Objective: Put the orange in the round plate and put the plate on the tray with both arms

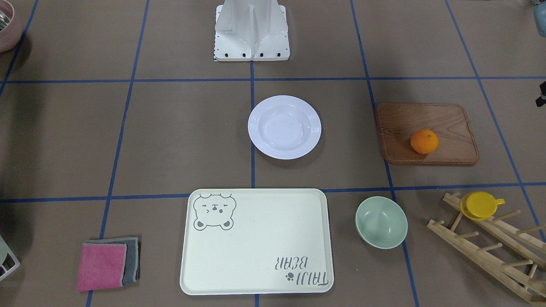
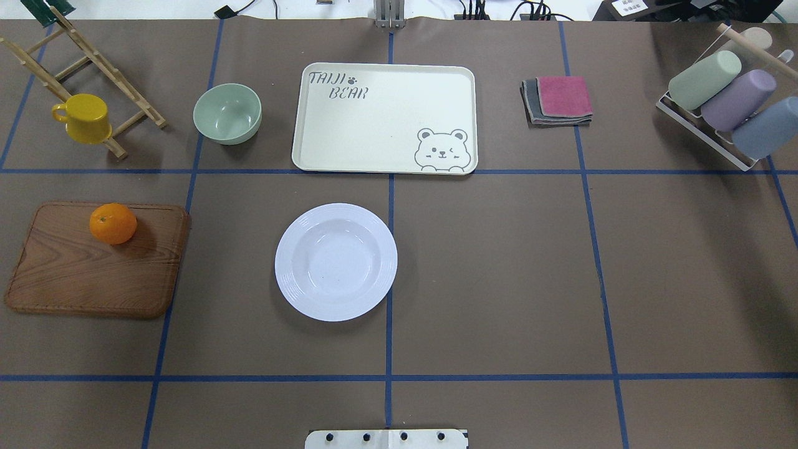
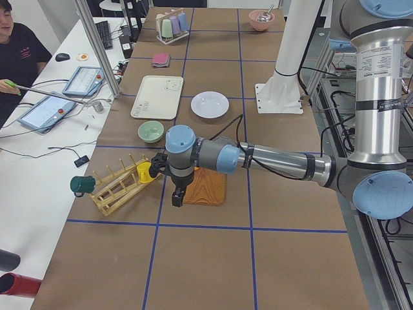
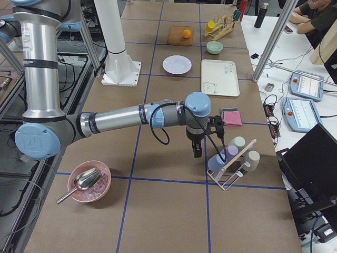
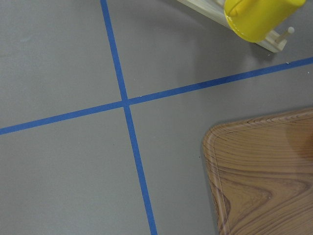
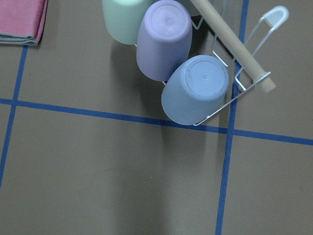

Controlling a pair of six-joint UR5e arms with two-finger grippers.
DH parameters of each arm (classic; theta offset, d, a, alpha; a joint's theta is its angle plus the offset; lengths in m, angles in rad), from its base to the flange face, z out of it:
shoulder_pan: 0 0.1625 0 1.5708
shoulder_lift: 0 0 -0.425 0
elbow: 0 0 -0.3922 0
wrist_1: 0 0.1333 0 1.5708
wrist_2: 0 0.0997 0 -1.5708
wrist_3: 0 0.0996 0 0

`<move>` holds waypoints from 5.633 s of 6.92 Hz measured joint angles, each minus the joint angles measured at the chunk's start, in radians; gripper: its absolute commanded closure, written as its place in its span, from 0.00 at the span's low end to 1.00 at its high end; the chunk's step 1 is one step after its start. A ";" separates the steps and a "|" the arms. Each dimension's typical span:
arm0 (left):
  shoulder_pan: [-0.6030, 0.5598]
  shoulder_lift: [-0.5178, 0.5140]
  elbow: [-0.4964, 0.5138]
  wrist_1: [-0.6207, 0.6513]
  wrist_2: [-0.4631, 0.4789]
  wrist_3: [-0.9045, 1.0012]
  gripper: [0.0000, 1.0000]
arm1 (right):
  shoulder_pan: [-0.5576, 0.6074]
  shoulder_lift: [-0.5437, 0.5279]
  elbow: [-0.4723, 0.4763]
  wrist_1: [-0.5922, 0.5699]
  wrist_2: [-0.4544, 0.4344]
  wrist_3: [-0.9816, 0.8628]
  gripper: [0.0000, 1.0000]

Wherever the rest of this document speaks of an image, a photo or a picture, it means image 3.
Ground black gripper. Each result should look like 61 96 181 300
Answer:
171 172 194 207

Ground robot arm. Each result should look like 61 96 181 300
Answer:
164 1 412 220

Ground cream bear tray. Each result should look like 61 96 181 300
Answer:
130 76 184 120

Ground wooden cutting board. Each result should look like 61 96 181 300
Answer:
183 167 227 206

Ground yellow mug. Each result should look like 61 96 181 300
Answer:
137 161 154 183

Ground wooden mug rack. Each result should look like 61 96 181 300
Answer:
89 154 158 216

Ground green bowl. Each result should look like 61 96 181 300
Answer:
137 121 165 143

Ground dark green mug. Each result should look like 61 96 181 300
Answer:
70 176 96 198

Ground white plate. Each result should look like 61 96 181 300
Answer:
191 91 229 119

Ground small black device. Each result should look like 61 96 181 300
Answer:
74 156 90 168

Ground reacher grabber stick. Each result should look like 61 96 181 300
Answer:
4 79 104 113

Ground pink grey cloth stack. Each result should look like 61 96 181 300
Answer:
152 53 170 68

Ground far blue tablet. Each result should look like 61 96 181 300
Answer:
62 66 105 98

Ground blue tablet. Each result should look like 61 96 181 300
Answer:
17 96 76 133
62 66 105 98

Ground near blue tablet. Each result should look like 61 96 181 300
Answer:
17 96 76 133

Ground green cup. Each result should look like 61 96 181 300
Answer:
161 19 174 40

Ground round orange white object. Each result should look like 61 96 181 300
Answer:
77 53 89 61

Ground purple cup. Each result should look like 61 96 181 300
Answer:
169 15 181 35

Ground white cup rack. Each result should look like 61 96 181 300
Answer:
156 8 190 45

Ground blue cup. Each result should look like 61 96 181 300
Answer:
177 12 189 32

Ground dark grey tube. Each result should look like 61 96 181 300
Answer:
0 249 21 272

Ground black computer mouse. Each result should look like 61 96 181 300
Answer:
55 53 70 62

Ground black keyboard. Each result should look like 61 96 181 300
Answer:
95 21 113 50

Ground red tube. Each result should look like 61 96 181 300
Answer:
1 273 42 298

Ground pink bowl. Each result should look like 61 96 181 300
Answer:
248 7 275 31

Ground metal spoon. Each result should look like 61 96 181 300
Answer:
257 5 274 23

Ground person in black shirt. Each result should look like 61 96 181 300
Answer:
0 1 52 125

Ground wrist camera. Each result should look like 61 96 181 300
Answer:
148 153 168 178

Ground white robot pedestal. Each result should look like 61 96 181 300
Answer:
255 0 324 114

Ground aluminium frame post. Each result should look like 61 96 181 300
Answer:
74 0 121 99

